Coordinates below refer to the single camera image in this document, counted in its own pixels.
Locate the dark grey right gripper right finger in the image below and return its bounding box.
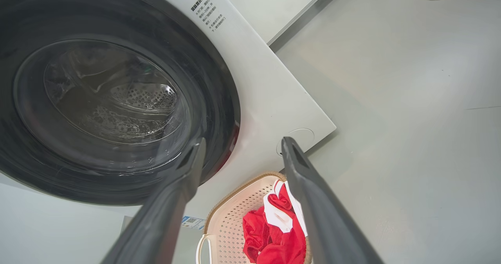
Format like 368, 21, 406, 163
281, 136, 384, 264

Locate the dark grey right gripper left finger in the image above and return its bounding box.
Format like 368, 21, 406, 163
101, 137, 207, 264

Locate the cream perforated laundry basket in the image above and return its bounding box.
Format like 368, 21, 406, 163
196, 172, 313, 264

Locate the blue and white label sticker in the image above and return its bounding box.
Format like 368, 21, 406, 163
181, 216, 206, 230

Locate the red and white garment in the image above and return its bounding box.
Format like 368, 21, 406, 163
242, 180, 308, 264

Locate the white front-loading washing machine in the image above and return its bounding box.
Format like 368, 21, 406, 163
0, 0, 337, 231

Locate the dark round washing machine door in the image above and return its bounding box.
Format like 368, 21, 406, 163
0, 0, 241, 206

